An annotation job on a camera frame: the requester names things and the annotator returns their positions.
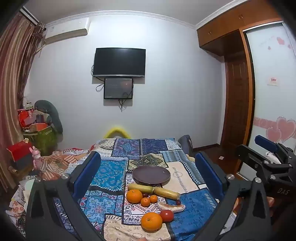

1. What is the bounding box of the black wall television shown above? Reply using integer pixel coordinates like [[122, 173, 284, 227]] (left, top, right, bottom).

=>
[[92, 47, 147, 78]]

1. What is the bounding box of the white air conditioner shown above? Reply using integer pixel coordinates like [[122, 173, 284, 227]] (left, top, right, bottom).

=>
[[44, 18, 90, 44]]

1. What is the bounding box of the brown wooden door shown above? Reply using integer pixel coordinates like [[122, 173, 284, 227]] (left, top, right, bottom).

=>
[[220, 56, 253, 149]]

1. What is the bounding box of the striped brown curtain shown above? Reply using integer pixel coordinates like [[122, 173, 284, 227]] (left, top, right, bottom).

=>
[[0, 14, 45, 193]]

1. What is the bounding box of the red box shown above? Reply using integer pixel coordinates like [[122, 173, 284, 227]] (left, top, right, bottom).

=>
[[7, 141, 35, 163]]

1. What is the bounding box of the red tomato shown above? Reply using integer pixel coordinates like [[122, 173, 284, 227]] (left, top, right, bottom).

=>
[[159, 209, 174, 223]]

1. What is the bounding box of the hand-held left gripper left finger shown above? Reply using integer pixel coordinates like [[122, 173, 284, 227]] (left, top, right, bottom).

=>
[[25, 151, 109, 241]]

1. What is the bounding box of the pink toy rabbit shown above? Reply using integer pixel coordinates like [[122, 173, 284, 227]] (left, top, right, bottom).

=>
[[30, 146, 50, 172]]

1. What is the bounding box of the large orange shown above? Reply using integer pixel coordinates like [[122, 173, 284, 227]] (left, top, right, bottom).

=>
[[141, 212, 163, 232], [126, 189, 143, 204]]

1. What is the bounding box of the green cardboard box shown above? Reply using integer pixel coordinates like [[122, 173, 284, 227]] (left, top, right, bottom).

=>
[[23, 126, 58, 156]]

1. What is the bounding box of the small black wall monitor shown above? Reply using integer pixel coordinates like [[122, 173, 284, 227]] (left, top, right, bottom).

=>
[[104, 77, 134, 100]]

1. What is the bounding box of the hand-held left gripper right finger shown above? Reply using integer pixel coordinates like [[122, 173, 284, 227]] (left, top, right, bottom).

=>
[[194, 151, 271, 241]]

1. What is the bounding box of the dark purple plate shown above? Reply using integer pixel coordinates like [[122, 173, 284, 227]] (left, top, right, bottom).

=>
[[132, 165, 171, 186]]

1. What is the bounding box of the orange striped printed cloth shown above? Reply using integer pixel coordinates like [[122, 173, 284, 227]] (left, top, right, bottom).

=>
[[9, 147, 96, 223]]

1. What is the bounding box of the blue patchwork tablecloth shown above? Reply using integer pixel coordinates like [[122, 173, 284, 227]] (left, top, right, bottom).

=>
[[53, 138, 223, 241]]

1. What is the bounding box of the yellow fuzzy hoop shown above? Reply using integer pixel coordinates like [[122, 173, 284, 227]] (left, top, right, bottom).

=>
[[104, 125, 131, 139]]

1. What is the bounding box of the white heart-print sliding door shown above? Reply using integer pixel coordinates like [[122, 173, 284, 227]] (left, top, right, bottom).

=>
[[240, 22, 296, 178]]

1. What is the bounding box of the pile of red boxes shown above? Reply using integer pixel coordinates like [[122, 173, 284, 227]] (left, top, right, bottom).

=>
[[18, 105, 48, 129]]

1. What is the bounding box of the wooden overhead cabinet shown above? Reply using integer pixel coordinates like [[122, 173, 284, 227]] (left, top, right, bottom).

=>
[[196, 0, 285, 56]]

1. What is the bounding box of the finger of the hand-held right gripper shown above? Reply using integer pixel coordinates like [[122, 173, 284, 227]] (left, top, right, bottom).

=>
[[255, 135, 292, 154], [235, 144, 269, 174]]

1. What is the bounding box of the grey plush toy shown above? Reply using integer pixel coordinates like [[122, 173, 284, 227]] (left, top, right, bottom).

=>
[[34, 100, 63, 135]]

